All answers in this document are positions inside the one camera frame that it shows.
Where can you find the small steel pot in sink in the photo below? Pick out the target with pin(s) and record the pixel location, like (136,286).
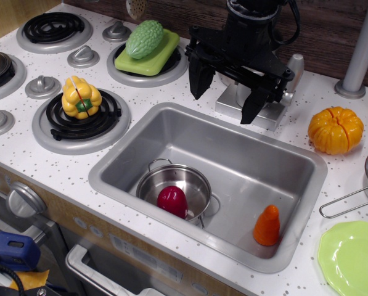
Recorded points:
(162,172)

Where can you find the grey stove knob middle front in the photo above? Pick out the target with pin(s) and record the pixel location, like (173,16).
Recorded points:
(42,87)

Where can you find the stove burner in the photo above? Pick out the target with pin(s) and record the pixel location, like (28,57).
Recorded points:
(59,133)
(175,67)
(53,33)
(11,84)

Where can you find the green toy bitter gourd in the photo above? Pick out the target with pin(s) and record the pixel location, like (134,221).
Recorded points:
(144,39)

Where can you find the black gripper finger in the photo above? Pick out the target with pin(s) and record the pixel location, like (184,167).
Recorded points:
(253,104)
(200,76)

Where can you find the yellow toy bell pepper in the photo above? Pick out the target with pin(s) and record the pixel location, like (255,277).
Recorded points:
(80,99)

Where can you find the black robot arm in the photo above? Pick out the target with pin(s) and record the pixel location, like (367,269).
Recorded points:
(251,4)

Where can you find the light green plastic plate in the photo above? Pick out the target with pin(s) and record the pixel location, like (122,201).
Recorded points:
(343,257)

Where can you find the front right stove burner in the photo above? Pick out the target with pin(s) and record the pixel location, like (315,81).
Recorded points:
(59,133)

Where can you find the grey oven door handle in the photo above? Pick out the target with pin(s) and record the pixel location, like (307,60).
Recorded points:
(74,262)

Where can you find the orange toy pumpkin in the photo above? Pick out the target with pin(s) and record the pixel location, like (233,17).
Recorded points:
(335,130)

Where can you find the yellow tape piece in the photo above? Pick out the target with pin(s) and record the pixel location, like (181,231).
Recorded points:
(33,279)

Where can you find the front left stove burner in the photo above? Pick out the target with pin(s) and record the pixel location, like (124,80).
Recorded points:
(11,84)

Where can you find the orange toy carrot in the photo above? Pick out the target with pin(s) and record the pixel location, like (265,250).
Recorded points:
(267,227)

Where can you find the green plastic cutting board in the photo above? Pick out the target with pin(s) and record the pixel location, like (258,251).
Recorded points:
(153,63)

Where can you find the hanging slotted spoon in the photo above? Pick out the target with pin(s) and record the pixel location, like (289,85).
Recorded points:
(136,8)

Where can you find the grey vertical pole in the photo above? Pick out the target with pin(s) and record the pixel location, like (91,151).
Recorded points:
(351,86)

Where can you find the back left stove burner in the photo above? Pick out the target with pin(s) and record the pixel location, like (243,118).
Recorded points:
(53,33)

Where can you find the grey oven dial knob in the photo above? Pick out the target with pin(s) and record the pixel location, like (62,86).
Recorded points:
(24,202)

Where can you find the silver toy faucet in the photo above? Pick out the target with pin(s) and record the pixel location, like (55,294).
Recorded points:
(231,101)

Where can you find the grey stove knob middle back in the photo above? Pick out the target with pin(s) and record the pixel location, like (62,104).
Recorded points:
(84,57)

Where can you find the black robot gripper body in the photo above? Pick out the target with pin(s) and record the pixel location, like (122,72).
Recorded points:
(244,49)

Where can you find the blue clamp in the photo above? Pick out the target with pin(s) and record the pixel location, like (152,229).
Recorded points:
(18,252)

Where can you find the back right stove burner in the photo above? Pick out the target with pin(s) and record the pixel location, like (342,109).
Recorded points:
(175,67)

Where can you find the grey toy sink basin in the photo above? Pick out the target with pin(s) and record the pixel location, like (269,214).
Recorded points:
(242,194)

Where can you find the red toy pepper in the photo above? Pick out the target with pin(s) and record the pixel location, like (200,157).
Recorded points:
(173,200)

